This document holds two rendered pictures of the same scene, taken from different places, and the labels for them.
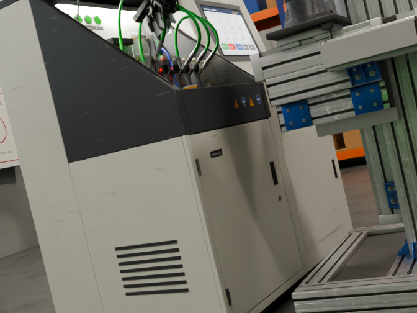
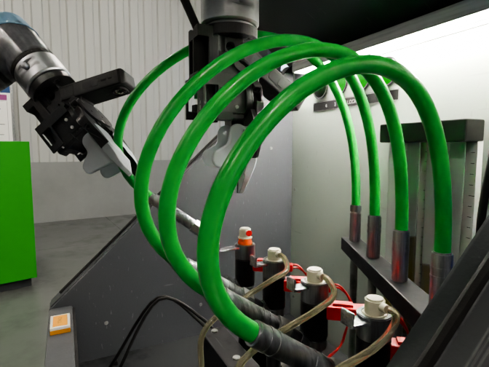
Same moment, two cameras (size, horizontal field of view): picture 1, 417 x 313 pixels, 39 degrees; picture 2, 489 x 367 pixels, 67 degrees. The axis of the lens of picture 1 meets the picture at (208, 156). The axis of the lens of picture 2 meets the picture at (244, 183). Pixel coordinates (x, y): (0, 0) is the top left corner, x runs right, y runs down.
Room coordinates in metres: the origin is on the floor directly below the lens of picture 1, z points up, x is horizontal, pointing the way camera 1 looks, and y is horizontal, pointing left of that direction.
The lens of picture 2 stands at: (2.71, -0.34, 1.25)
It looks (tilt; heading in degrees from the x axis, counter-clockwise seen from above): 6 degrees down; 122
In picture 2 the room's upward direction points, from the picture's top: straight up
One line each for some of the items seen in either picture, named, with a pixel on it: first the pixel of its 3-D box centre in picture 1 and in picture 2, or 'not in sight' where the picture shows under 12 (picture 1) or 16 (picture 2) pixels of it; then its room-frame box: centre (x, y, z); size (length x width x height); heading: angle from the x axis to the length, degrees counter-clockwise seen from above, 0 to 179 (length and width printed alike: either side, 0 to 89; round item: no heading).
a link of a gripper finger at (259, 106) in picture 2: not in sight; (249, 124); (2.47, 0.08, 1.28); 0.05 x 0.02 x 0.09; 148
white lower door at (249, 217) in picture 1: (252, 210); not in sight; (2.31, -0.12, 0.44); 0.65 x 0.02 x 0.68; 148
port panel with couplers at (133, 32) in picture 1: (145, 57); not in sight; (2.79, 0.19, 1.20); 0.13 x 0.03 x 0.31; 148
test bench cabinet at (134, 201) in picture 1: (196, 230); not in sight; (2.46, 0.12, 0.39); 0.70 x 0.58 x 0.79; 148
